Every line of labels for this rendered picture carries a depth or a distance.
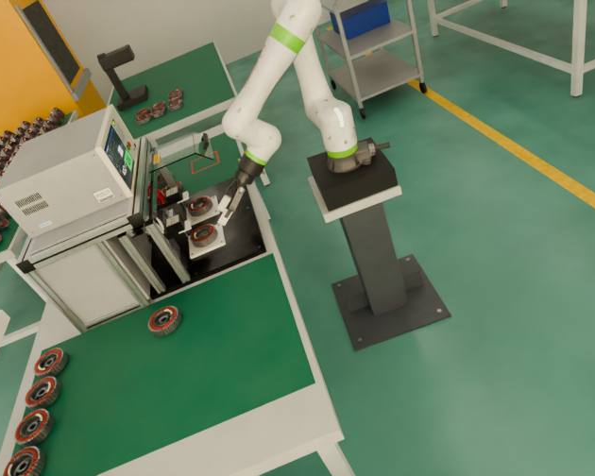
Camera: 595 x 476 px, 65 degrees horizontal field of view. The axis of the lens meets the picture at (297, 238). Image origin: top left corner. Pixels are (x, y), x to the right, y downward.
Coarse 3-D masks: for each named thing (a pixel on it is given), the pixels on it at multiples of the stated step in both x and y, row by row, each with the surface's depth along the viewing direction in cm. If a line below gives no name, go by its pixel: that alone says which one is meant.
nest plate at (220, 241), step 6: (216, 228) 194; (222, 228) 193; (222, 234) 188; (216, 240) 187; (222, 240) 185; (192, 246) 189; (204, 246) 186; (210, 246) 185; (216, 246) 184; (192, 252) 186; (198, 252) 184; (204, 252) 184; (192, 258) 184
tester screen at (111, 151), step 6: (114, 132) 174; (114, 138) 171; (108, 144) 160; (114, 144) 167; (108, 150) 158; (114, 150) 165; (108, 156) 155; (114, 156) 162; (120, 156) 168; (114, 162) 159; (120, 162) 165; (132, 162) 180; (120, 168) 163; (126, 168) 169; (120, 174) 160; (126, 180) 163
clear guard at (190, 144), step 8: (184, 136) 205; (192, 136) 202; (200, 136) 206; (160, 144) 207; (168, 144) 204; (176, 144) 201; (184, 144) 198; (192, 144) 195; (200, 144) 198; (152, 152) 203; (160, 152) 200; (168, 152) 197; (176, 152) 194; (184, 152) 191; (192, 152) 189; (200, 152) 191; (208, 152) 194; (152, 160) 196; (160, 160) 194; (168, 160) 191; (176, 160) 188; (152, 168) 190; (160, 168) 188
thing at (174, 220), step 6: (174, 216) 184; (180, 216) 184; (168, 222) 182; (174, 222) 180; (180, 222) 180; (186, 222) 185; (168, 228) 179; (174, 228) 180; (180, 228) 180; (186, 228) 182; (168, 234) 181; (150, 240) 180
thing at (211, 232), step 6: (204, 228) 191; (210, 228) 189; (192, 234) 189; (198, 234) 191; (210, 234) 185; (216, 234) 187; (192, 240) 186; (198, 240) 184; (204, 240) 184; (210, 240) 186; (198, 246) 186
